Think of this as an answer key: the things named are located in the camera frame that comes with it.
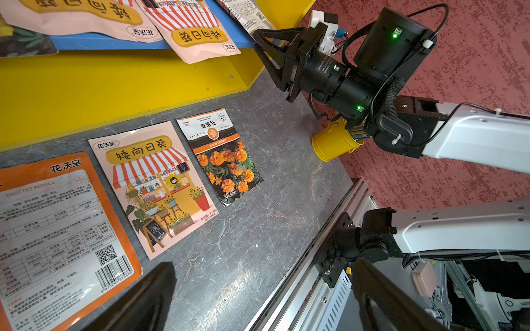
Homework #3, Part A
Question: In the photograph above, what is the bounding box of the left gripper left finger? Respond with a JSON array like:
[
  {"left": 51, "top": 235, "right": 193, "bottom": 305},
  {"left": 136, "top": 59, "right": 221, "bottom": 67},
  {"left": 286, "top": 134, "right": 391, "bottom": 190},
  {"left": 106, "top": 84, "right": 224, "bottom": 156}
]
[{"left": 84, "top": 262, "right": 177, "bottom": 330}]

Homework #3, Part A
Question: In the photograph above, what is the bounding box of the sunflower shop seed bag top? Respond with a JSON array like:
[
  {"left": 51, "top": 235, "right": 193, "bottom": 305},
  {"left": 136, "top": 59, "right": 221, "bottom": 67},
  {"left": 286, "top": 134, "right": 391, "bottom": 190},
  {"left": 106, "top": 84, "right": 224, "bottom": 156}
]
[{"left": 88, "top": 121, "right": 219, "bottom": 259}]

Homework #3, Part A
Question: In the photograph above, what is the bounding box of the marigold seed bag shelf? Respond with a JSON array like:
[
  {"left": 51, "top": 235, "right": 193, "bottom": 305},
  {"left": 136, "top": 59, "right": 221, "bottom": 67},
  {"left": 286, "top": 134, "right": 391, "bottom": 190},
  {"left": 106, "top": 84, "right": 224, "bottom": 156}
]
[
  {"left": 1, "top": 17, "right": 59, "bottom": 58},
  {"left": 177, "top": 108, "right": 263, "bottom": 206}
]

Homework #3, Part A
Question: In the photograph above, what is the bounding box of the marigold seed bag lower shelf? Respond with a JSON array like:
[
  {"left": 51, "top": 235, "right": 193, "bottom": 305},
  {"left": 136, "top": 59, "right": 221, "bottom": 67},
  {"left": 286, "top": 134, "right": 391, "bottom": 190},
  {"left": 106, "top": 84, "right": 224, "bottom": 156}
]
[{"left": 1, "top": 17, "right": 59, "bottom": 58}]

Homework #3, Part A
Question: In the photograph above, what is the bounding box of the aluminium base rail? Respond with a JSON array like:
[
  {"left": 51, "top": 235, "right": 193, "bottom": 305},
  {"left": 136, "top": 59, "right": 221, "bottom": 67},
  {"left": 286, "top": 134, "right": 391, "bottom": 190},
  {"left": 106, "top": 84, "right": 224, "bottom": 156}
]
[{"left": 243, "top": 177, "right": 530, "bottom": 331}]

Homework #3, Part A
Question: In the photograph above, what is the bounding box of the yellow shelf unit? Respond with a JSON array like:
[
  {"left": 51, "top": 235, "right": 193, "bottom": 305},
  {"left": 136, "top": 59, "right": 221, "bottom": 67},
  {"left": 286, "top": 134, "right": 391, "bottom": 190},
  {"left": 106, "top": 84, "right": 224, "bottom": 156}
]
[{"left": 0, "top": 0, "right": 317, "bottom": 152}]

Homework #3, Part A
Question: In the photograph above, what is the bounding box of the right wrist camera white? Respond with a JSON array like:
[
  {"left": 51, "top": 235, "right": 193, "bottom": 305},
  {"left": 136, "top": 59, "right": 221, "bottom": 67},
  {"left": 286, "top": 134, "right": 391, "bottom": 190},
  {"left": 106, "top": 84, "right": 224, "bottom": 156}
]
[{"left": 309, "top": 10, "right": 348, "bottom": 55}]

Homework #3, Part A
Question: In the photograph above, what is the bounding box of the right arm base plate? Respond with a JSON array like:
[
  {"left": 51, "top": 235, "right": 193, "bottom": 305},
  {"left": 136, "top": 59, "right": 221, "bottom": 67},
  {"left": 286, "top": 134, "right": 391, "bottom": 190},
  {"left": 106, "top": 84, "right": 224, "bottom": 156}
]
[{"left": 313, "top": 212, "right": 360, "bottom": 288}]

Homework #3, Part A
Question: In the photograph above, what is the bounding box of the orange bordered seed bag top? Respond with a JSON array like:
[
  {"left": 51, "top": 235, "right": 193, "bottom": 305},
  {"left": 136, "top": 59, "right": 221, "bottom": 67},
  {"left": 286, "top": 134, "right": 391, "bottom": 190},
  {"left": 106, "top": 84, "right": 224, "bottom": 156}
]
[{"left": 1, "top": 153, "right": 142, "bottom": 330}]

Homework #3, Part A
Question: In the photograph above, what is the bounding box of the orange seed bag shelf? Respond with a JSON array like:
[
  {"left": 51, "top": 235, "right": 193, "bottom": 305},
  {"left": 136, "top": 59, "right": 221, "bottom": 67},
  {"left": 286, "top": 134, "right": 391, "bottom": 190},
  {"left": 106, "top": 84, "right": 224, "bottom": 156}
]
[{"left": 216, "top": 0, "right": 276, "bottom": 38}]

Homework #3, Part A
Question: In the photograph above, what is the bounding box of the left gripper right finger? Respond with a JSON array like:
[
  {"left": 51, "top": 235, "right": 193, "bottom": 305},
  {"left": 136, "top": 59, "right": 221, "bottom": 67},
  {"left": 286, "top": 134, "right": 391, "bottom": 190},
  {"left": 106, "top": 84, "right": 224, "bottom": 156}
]
[{"left": 351, "top": 259, "right": 446, "bottom": 330}]

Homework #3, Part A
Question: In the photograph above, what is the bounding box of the yellow pen cup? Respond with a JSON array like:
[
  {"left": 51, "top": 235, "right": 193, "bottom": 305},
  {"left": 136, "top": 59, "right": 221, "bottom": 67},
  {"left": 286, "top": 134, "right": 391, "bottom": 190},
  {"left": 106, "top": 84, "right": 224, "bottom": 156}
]
[{"left": 311, "top": 118, "right": 364, "bottom": 162}]

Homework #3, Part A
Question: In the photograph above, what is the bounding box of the marigold seed bag top shelf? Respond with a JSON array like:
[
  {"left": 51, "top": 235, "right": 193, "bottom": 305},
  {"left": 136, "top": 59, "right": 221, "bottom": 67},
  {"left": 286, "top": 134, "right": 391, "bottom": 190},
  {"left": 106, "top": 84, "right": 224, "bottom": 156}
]
[{"left": 177, "top": 108, "right": 263, "bottom": 206}]

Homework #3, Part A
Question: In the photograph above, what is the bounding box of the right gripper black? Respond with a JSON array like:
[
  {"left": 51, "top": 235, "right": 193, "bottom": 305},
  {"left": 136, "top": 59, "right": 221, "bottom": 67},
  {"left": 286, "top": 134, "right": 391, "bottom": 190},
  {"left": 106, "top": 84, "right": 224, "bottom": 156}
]
[{"left": 253, "top": 23, "right": 331, "bottom": 103}]

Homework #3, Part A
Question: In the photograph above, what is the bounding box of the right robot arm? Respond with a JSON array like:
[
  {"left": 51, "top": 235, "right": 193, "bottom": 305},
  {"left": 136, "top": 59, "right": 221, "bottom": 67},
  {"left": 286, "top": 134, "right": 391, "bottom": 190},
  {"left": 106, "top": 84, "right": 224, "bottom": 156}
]
[{"left": 253, "top": 8, "right": 529, "bottom": 281}]

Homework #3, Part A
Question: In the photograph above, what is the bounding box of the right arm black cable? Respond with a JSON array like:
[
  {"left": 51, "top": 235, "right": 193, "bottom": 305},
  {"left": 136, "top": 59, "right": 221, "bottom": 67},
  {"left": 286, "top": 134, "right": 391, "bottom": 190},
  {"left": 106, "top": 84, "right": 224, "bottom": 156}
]
[{"left": 306, "top": 3, "right": 530, "bottom": 150}]

